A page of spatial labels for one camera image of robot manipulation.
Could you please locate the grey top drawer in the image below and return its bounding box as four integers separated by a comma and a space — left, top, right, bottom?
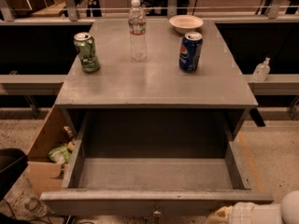
41, 109, 273, 216

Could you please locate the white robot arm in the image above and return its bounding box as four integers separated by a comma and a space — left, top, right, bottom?
205, 190, 299, 224

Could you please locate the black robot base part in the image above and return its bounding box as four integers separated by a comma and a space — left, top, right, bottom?
0, 148, 28, 200

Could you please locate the small metal drawer knob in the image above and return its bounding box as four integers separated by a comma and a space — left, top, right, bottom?
152, 210, 162, 224

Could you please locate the blue Pepsi can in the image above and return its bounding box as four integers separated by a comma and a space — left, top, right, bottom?
179, 31, 203, 72

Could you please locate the clear plastic water bottle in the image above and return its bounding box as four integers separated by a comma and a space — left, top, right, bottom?
128, 0, 147, 61

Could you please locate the white bowl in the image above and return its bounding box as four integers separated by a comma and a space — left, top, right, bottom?
169, 15, 204, 34

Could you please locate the green soda can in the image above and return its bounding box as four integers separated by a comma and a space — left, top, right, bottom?
74, 32, 100, 73

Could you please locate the green snack bag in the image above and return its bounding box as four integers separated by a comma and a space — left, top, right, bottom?
48, 146, 71, 164

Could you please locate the brown cardboard box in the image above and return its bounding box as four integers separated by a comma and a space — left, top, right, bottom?
26, 106, 77, 196

